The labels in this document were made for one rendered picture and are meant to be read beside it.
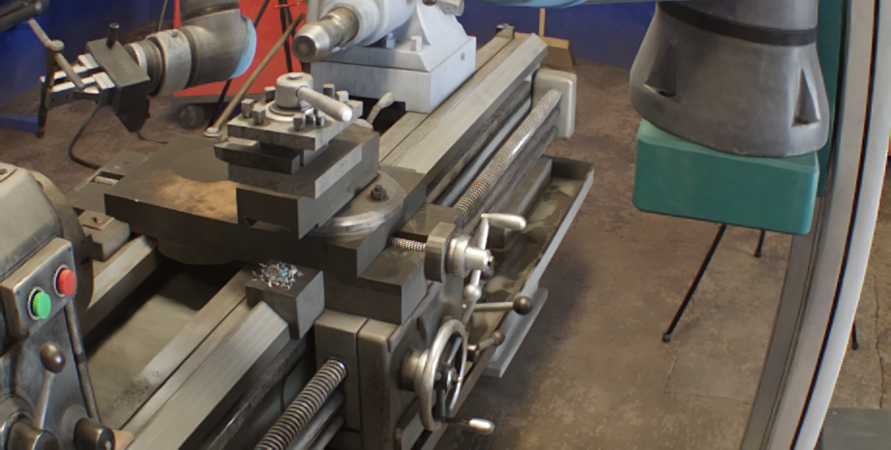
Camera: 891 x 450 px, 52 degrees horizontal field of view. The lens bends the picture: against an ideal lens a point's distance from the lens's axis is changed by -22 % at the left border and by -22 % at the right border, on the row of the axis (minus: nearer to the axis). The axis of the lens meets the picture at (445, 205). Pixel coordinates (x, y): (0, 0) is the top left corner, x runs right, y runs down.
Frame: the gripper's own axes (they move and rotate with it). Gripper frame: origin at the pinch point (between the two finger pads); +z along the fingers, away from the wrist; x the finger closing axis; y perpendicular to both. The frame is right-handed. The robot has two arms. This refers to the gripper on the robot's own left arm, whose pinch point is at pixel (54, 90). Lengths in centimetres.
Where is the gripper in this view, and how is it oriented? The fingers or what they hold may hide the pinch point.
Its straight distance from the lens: 134.9
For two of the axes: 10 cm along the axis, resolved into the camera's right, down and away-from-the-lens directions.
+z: -6.8, 2.1, -7.0
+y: 3.1, -7.9, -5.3
